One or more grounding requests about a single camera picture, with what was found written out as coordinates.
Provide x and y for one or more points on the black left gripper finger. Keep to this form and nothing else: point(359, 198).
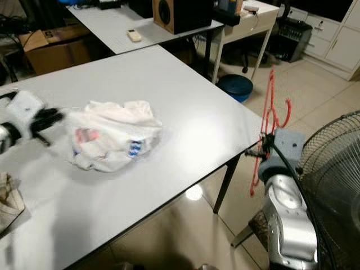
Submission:
point(52, 113)
point(55, 124)

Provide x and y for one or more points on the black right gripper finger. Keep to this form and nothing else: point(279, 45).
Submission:
point(271, 138)
point(264, 137)

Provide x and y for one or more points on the white printed garment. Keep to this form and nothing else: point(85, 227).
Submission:
point(118, 129)

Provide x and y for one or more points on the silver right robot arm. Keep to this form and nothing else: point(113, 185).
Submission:
point(287, 225)

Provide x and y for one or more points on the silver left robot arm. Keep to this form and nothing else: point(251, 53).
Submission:
point(5, 138)

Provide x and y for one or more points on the blue round floor object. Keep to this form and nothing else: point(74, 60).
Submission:
point(235, 89)

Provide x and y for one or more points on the brown cardboard box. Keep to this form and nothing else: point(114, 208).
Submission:
point(56, 56)

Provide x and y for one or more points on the plaid cushion chair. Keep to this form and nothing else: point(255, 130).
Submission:
point(259, 225)

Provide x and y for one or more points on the black amplifier box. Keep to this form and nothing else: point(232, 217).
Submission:
point(289, 39)

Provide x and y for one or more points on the white table with speaker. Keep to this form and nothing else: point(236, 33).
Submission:
point(107, 22)

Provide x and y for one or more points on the white remote control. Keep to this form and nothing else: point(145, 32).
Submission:
point(134, 35)

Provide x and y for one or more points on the white drawer cabinet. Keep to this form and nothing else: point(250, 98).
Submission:
point(343, 45)

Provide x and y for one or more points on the small beige table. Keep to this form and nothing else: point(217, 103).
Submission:
point(259, 14)

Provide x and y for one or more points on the black cylinder device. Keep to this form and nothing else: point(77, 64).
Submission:
point(228, 17)

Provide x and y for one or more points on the wooden speaker black cone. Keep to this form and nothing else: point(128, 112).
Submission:
point(188, 16)

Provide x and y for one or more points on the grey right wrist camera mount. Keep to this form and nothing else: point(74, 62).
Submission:
point(287, 146)

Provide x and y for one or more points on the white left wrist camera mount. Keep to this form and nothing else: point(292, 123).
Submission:
point(25, 109)

